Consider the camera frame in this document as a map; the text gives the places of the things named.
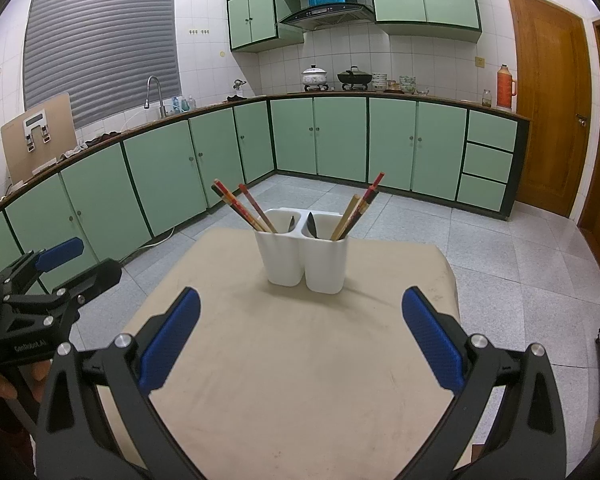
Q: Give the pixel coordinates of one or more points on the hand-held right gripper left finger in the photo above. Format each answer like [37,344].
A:
[170,340]

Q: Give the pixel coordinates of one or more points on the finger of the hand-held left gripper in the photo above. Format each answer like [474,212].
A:
[97,275]
[60,252]

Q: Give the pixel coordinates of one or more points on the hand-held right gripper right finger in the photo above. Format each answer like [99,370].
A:
[432,340]

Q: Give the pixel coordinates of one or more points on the white two-compartment utensil holder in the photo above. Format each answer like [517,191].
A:
[285,260]

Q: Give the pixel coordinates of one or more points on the dark wooden chopstick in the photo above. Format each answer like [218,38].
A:
[259,208]
[357,211]

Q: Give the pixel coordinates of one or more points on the metal spoon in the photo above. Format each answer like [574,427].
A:
[313,227]

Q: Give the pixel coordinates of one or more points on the white rag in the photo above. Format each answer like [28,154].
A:
[74,151]

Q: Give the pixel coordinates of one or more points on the brown cardboard board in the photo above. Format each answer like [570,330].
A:
[12,155]

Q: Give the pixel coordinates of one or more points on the beige tablecloth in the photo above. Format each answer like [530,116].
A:
[290,360]

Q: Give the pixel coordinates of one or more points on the dark cloth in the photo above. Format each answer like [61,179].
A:
[105,138]

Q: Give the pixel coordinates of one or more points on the green drawer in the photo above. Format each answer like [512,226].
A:
[481,192]
[491,130]
[486,162]

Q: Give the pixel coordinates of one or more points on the metal kitchen faucet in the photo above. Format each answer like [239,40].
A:
[163,105]

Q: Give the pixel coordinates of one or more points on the blue bottle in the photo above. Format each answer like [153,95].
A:
[177,104]

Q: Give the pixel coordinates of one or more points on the clear plastic bottle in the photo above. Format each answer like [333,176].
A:
[192,102]

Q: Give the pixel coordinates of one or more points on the grey window blind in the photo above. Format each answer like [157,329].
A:
[100,50]

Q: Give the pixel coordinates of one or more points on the green kitchen base cabinets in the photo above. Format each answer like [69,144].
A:
[340,135]

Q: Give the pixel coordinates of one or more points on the glass jar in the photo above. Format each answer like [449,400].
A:
[486,98]

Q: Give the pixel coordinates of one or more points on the stack of patterned bowls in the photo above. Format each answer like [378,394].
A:
[407,84]

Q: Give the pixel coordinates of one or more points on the orange thermos flask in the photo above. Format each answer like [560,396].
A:
[505,90]

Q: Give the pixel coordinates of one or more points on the stack of white bowls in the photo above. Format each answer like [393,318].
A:
[378,82]

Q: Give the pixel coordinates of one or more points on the black lidded wok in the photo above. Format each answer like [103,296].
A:
[355,78]

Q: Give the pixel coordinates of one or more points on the white lidded pot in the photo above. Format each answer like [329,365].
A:
[315,77]

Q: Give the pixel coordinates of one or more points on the black range hood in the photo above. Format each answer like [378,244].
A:
[325,16]

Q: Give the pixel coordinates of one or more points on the white bracket device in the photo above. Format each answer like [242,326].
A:
[35,120]

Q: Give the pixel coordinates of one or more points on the row of wall hooks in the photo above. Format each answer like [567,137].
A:
[199,32]

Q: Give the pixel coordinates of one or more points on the yellow wall outlet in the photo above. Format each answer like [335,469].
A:
[480,62]

